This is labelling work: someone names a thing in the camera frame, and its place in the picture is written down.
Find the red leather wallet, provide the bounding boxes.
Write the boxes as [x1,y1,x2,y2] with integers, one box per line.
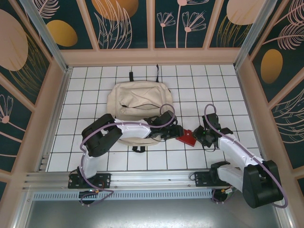
[175,129,197,146]

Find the beige canvas backpack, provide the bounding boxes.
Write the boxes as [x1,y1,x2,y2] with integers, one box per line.
[106,63,174,153]

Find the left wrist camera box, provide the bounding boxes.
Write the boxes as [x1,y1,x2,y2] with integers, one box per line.
[158,110,178,127]

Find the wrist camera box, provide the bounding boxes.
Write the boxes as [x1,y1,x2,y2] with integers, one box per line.
[158,110,178,127]
[201,113,219,131]

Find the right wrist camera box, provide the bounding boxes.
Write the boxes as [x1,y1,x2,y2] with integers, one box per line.
[201,113,219,131]

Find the long aluminium base rail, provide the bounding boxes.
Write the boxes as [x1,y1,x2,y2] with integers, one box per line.
[22,168,282,192]

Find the aluminium side rail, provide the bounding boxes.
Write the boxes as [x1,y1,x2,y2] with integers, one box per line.
[35,67,73,172]
[234,66,273,170]

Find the slotted grey cable duct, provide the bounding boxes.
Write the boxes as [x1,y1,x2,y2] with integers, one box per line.
[32,191,214,200]

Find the grey metal base plate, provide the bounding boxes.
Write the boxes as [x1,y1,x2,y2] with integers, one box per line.
[23,199,285,228]

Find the wall panel pink fern leaves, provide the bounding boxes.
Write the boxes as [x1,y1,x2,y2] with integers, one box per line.
[269,86,304,170]

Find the wall panel two pink flowers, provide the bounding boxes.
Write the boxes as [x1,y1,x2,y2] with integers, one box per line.
[153,0,208,49]

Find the wall panel orange oval fern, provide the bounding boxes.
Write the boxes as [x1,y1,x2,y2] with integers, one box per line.
[248,0,304,104]

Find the aluminium frame post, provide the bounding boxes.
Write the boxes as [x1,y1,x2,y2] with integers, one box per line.
[10,189,35,228]
[234,0,285,70]
[270,187,294,228]
[18,0,73,75]

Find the wall panel pink circle gold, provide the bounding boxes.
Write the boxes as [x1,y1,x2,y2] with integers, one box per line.
[208,0,261,49]

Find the wall panel orange circle feathers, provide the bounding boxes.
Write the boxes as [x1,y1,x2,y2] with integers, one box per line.
[85,0,150,50]

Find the wall panel small orange oval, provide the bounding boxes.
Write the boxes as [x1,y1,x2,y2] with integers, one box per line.
[35,0,95,51]

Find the wall panel pink flower stems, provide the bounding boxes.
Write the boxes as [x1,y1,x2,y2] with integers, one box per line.
[0,77,33,173]

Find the wall panel large pink circle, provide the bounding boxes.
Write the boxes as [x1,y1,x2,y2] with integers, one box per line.
[0,0,52,109]

